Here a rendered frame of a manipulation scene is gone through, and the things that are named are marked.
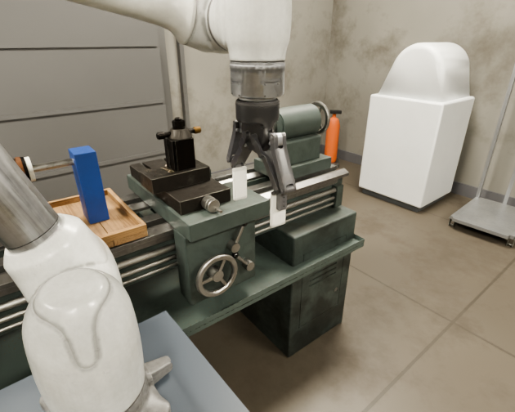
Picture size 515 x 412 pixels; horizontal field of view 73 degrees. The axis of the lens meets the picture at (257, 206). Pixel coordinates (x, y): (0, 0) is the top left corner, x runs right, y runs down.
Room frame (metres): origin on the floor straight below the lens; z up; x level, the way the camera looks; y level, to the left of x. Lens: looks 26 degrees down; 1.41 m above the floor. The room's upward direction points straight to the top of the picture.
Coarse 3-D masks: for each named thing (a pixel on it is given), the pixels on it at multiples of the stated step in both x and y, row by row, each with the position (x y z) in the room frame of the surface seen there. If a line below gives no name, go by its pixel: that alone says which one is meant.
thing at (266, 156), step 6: (252, 138) 0.59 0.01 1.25; (258, 144) 0.58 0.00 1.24; (258, 150) 0.58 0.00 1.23; (270, 150) 0.58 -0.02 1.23; (258, 156) 0.58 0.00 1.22; (264, 156) 0.57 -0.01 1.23; (270, 156) 0.57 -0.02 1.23; (264, 162) 0.57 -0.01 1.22; (270, 162) 0.57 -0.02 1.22; (270, 168) 0.56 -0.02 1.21; (270, 174) 0.56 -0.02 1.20; (270, 180) 0.56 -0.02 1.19; (276, 180) 0.55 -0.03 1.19; (276, 186) 0.54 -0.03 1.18; (276, 192) 0.53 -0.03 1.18
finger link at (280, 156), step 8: (272, 136) 0.55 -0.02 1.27; (272, 144) 0.55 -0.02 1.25; (272, 152) 0.55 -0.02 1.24; (280, 152) 0.55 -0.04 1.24; (280, 160) 0.54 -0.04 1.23; (288, 160) 0.55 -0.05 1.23; (280, 168) 0.54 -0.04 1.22; (288, 168) 0.54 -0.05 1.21; (280, 176) 0.53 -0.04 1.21; (288, 176) 0.54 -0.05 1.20; (280, 184) 0.53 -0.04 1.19; (288, 184) 0.53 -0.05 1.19
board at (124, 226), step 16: (112, 192) 1.16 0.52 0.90; (64, 208) 1.07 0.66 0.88; (80, 208) 1.07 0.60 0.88; (112, 208) 1.07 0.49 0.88; (128, 208) 1.03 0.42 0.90; (96, 224) 0.96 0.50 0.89; (112, 224) 0.96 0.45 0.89; (128, 224) 0.96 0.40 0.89; (144, 224) 0.92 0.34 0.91; (112, 240) 0.86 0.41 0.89; (128, 240) 0.89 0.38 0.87
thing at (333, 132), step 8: (336, 112) 4.08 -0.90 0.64; (336, 120) 4.07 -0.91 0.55; (328, 128) 4.08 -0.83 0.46; (336, 128) 4.05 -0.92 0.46; (328, 136) 4.07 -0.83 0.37; (336, 136) 4.05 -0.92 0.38; (328, 144) 4.06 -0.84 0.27; (336, 144) 4.06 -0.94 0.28; (328, 152) 4.06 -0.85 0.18; (336, 152) 4.07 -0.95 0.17; (336, 160) 4.12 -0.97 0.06
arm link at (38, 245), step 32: (0, 160) 0.54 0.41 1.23; (0, 192) 0.51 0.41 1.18; (32, 192) 0.56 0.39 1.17; (0, 224) 0.51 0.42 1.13; (32, 224) 0.53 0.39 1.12; (64, 224) 0.57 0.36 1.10; (32, 256) 0.51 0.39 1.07; (64, 256) 0.53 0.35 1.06; (96, 256) 0.56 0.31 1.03; (32, 288) 0.49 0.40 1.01
